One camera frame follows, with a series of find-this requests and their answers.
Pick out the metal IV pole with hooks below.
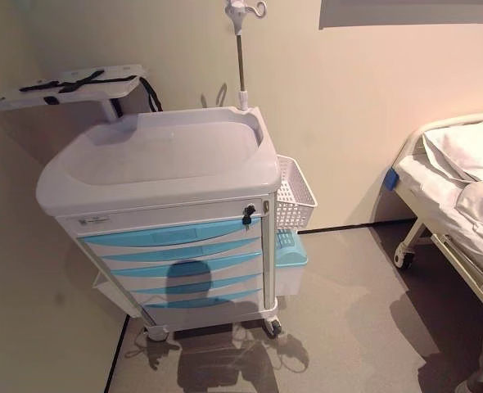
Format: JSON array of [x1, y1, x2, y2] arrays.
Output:
[[223, 0, 266, 111]]

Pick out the white bed mattress sheet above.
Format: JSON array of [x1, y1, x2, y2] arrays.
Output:
[[393, 118, 483, 266]]

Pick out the white defibrillator shelf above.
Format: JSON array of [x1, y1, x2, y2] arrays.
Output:
[[0, 63, 151, 123]]

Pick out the white pillow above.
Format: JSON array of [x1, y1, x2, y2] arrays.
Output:
[[422, 119, 483, 183]]

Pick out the black shelf straps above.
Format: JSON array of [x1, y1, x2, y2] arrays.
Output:
[[19, 70, 164, 114]]

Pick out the bed caster wheel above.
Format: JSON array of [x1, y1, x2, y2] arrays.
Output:
[[395, 251, 415, 270]]

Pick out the white medical trolley cart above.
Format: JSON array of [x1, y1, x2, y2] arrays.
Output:
[[36, 106, 283, 341]]

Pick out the cart caster wheel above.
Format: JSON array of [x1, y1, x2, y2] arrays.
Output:
[[142, 323, 170, 341], [262, 318, 282, 339]]

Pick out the blue-handled cart drawer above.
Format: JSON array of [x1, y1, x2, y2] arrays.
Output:
[[76, 217, 264, 249], [120, 269, 264, 294], [137, 287, 265, 310], [109, 251, 264, 279], [97, 235, 264, 263]]

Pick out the waste bin with blue lid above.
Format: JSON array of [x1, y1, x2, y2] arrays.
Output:
[[273, 228, 310, 297]]

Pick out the white hospital bed frame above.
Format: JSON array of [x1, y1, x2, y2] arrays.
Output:
[[393, 112, 483, 317]]

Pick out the grey wall panel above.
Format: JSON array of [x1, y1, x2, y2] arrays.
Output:
[[318, 0, 483, 30]]

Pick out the white perforated side basket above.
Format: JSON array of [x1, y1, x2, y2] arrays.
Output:
[[274, 155, 318, 230]]

